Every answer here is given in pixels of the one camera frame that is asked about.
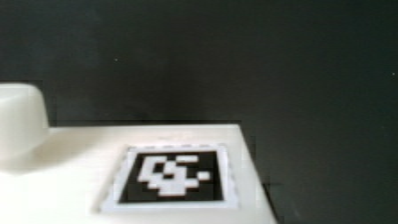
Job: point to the white drawer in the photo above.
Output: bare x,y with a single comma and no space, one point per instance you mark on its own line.
121,174

